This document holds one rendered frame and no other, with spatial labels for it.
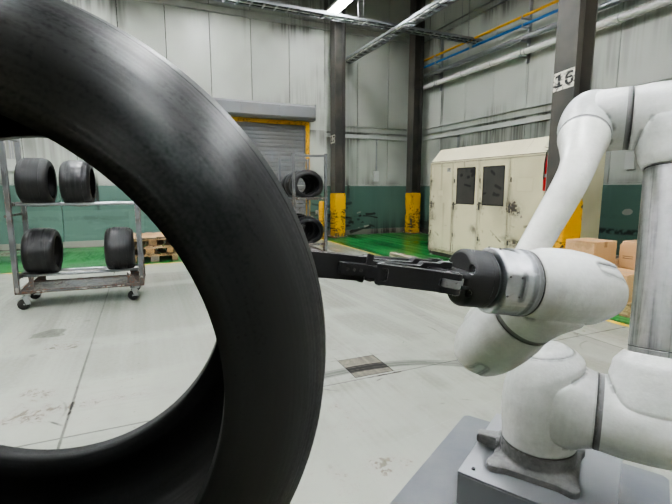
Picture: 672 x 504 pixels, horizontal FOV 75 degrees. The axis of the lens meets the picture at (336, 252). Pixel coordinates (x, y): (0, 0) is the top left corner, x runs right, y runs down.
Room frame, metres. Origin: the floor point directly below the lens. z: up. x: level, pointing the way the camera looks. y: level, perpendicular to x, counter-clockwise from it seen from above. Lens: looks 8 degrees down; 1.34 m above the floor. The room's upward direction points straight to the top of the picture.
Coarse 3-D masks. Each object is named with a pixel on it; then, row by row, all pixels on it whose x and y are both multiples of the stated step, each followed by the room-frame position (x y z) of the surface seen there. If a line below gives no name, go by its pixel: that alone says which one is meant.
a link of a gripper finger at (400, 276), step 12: (384, 264) 0.49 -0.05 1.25; (396, 276) 0.49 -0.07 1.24; (408, 276) 0.49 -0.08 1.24; (420, 276) 0.49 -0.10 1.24; (432, 276) 0.49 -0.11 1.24; (444, 276) 0.49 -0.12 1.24; (456, 276) 0.48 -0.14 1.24; (408, 288) 0.49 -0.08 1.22; (420, 288) 0.49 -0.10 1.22; (432, 288) 0.49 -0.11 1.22; (444, 288) 0.48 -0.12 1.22
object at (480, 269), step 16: (464, 256) 0.54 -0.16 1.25; (480, 256) 0.54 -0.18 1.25; (464, 272) 0.52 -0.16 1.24; (480, 272) 0.52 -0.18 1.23; (496, 272) 0.53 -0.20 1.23; (464, 288) 0.51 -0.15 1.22; (480, 288) 0.52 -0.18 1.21; (496, 288) 0.52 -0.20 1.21; (464, 304) 0.53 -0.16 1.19; (480, 304) 0.53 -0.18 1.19
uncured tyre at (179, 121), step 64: (0, 0) 0.29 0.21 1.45; (0, 64) 0.27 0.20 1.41; (64, 64) 0.28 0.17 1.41; (128, 64) 0.31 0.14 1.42; (0, 128) 0.51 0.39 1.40; (64, 128) 0.27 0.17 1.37; (128, 128) 0.29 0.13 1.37; (192, 128) 0.31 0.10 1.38; (128, 192) 0.28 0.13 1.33; (192, 192) 0.30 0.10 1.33; (256, 192) 0.33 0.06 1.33; (192, 256) 0.29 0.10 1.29; (256, 256) 0.31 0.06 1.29; (256, 320) 0.31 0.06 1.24; (320, 320) 0.36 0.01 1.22; (192, 384) 0.59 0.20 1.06; (256, 384) 0.30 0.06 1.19; (320, 384) 0.35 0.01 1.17; (0, 448) 0.52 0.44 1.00; (128, 448) 0.54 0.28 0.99; (192, 448) 0.55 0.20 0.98; (256, 448) 0.30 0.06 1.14
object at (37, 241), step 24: (0, 144) 4.63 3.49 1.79; (24, 168) 4.76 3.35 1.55; (48, 168) 4.95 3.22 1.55; (72, 168) 4.94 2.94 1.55; (24, 192) 4.73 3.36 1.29; (48, 192) 4.87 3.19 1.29; (72, 192) 4.90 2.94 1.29; (24, 216) 5.17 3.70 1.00; (24, 240) 4.74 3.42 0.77; (48, 240) 4.82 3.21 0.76; (120, 240) 5.05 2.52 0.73; (24, 264) 4.70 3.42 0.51; (48, 264) 4.78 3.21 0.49; (120, 264) 5.06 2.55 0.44; (144, 264) 5.64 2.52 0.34; (24, 288) 4.68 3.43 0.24; (48, 288) 4.78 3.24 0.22; (72, 288) 4.84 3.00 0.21; (96, 288) 4.92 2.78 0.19
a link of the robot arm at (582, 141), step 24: (576, 120) 0.91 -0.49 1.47; (600, 120) 0.90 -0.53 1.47; (576, 144) 0.86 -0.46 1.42; (600, 144) 0.86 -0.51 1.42; (576, 168) 0.81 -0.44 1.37; (552, 192) 0.81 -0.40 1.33; (576, 192) 0.80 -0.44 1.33; (552, 216) 0.79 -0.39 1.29; (528, 240) 0.79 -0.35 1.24; (552, 240) 0.78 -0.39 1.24; (480, 312) 0.66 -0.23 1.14; (456, 336) 0.72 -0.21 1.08; (480, 336) 0.65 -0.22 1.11; (504, 336) 0.62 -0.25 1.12; (480, 360) 0.66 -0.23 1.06; (504, 360) 0.64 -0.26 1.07
